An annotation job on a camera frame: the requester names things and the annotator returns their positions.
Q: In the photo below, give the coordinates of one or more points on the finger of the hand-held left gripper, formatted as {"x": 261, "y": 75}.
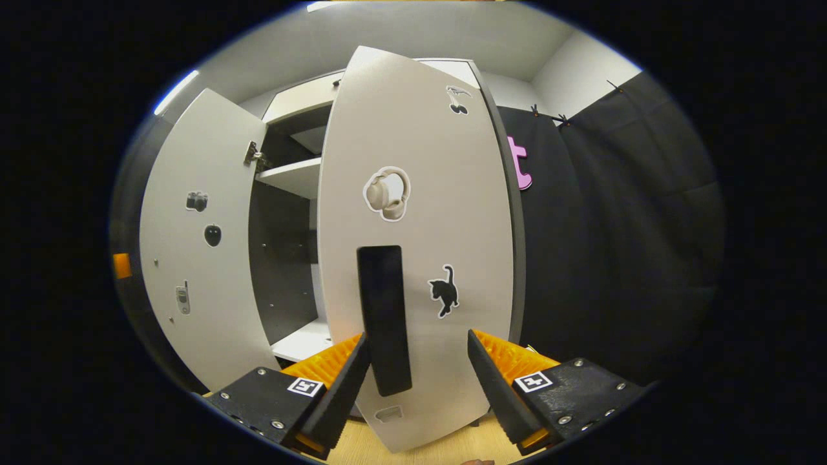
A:
{"x": 122, "y": 266}

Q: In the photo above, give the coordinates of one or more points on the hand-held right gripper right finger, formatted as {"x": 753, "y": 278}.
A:
{"x": 499, "y": 394}

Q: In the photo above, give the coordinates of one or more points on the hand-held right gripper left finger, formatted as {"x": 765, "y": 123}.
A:
{"x": 339, "y": 394}

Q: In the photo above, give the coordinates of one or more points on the white shoe cabinet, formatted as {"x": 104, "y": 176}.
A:
{"x": 281, "y": 271}

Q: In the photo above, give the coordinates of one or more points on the cabinet door with phone sticker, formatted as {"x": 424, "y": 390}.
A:
{"x": 194, "y": 148}

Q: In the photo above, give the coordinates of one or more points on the cabinet door with cat sticker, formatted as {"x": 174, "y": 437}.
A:
{"x": 420, "y": 129}

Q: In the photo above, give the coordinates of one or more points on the metal door hinge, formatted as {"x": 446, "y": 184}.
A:
{"x": 252, "y": 155}

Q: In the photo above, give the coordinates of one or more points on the white cabinet shelf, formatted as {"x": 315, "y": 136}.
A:
{"x": 297, "y": 177}

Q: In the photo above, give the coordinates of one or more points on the narrow ceiling light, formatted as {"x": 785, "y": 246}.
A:
{"x": 176, "y": 92}

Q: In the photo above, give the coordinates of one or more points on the wide ceiling light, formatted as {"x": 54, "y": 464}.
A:
{"x": 322, "y": 5}

